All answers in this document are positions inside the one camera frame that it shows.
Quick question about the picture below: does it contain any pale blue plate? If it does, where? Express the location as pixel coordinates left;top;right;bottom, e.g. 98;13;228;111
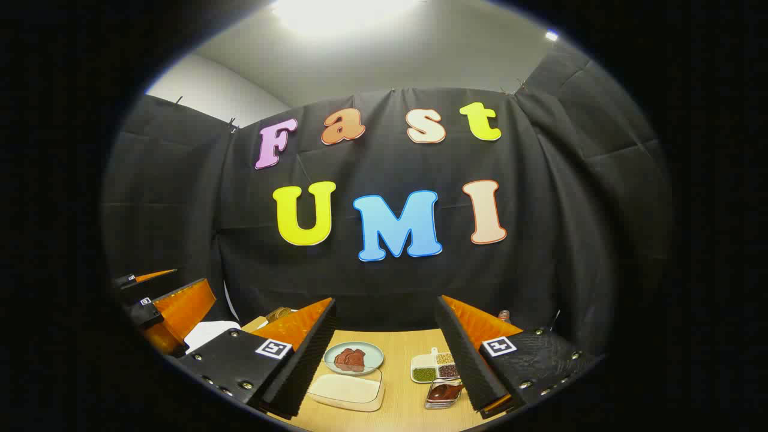
323;341;385;376

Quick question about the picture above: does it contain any black backdrop cloth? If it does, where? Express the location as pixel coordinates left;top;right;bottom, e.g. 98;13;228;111
102;45;673;361

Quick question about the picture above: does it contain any white divided bean dish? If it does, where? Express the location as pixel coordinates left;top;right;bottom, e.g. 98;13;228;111
410;347;461;385

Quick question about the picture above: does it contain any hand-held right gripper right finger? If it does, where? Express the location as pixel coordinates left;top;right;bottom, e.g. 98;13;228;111
435;294;601;421

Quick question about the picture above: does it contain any red meat piece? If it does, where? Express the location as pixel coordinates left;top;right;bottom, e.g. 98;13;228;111
334;347;367;373

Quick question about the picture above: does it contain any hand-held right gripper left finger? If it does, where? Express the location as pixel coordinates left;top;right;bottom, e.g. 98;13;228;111
177;297;337;421

